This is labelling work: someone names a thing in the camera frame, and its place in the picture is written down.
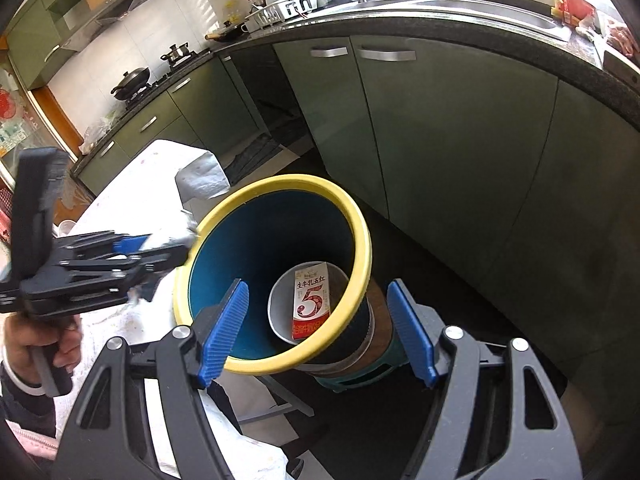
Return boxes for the blue trash bin yellow rim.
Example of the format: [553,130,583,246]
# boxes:
[174,174,406,392]

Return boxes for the person's left hand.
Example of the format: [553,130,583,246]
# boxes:
[3,313,82,386]

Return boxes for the round stool under bin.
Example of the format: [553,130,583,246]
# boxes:
[296,278,407,392]

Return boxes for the grey paper bowl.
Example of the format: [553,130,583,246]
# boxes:
[267,261,348,344]

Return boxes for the white floral tablecloth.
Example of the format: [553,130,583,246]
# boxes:
[55,140,288,479]

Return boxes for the red white milk carton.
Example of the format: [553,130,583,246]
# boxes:
[291,262,332,341]

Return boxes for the glass sliding door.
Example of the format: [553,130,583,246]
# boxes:
[0,49,97,226]

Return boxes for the black wok with lid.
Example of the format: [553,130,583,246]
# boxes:
[111,67,151,101]

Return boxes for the pink jacket sleeve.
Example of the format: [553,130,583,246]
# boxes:
[1,420,60,464]

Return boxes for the green lower cabinets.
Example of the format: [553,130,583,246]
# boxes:
[80,36,639,420]

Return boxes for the green cabinets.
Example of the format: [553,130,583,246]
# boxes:
[80,36,639,420]
[6,0,80,90]

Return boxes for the small steel pot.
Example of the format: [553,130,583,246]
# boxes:
[160,42,191,66]

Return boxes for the green upper cabinets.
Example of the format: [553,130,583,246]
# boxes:
[6,0,80,90]

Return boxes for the black frying pan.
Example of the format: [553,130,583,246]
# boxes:
[205,23,247,44]

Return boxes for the white dish rack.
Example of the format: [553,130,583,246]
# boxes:
[243,0,329,32]

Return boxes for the stainless steel sink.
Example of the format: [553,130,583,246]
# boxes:
[346,0,572,41]

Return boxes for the red container on counter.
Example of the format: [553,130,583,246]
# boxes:
[550,0,596,28]

